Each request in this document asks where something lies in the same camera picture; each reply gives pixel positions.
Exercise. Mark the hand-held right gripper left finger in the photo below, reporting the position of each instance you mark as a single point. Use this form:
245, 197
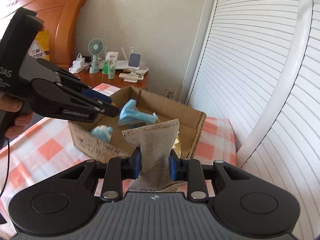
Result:
136, 163

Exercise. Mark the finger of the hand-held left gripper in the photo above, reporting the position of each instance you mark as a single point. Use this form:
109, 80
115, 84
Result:
107, 111
97, 96

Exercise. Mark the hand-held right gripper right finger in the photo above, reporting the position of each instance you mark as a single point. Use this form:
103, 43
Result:
172, 167

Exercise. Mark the yellow cleaning cloth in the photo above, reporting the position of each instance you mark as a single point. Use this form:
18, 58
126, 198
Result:
177, 146

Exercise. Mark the blue white ball toy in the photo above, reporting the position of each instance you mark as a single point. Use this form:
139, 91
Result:
102, 133

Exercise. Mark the blue face mask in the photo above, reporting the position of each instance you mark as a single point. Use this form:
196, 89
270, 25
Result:
130, 115

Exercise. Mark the grey mesh sachet bag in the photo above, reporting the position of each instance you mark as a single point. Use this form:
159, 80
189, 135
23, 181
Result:
155, 150

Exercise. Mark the brown cardboard box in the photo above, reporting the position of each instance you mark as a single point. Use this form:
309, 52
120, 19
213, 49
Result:
175, 110

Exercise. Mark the person's left hand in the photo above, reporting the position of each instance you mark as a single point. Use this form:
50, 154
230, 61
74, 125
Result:
20, 122

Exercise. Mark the wooden nightstand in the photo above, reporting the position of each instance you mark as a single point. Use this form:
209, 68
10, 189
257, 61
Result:
100, 80

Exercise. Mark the mint green bottle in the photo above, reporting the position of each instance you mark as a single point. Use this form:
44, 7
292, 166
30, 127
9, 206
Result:
111, 73

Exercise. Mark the green liquid bottle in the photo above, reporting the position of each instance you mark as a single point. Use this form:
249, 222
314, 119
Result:
106, 67

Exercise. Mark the white power strip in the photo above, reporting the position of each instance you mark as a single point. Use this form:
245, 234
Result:
76, 68

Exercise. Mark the white remote control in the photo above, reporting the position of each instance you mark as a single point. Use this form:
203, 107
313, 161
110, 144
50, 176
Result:
130, 75

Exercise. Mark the white charger plug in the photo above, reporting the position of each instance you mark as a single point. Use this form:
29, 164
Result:
80, 60

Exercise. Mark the yellow blue printed bag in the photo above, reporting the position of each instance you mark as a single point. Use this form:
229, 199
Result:
42, 43

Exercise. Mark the white router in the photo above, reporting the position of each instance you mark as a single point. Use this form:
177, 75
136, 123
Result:
122, 63

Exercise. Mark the white sign card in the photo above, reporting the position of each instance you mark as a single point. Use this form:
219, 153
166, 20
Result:
112, 55

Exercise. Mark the mint green desk fan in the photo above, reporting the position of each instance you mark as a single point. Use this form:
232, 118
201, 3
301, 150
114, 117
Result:
95, 46

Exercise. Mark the orange white checked tablecloth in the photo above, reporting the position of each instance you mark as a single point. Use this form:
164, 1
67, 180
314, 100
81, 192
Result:
217, 142

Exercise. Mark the white stand with screen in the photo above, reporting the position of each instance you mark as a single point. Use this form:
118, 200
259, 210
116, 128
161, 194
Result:
135, 60

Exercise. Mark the white flat box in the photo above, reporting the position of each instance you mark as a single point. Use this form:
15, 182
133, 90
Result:
144, 69

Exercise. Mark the wooden headboard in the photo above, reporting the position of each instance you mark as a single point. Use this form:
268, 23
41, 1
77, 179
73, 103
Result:
62, 17

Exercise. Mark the white louvered closet door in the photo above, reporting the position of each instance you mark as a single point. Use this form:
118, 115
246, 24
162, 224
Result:
295, 142
237, 55

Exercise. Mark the white wall outlet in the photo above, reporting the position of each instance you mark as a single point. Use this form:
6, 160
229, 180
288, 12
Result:
170, 93

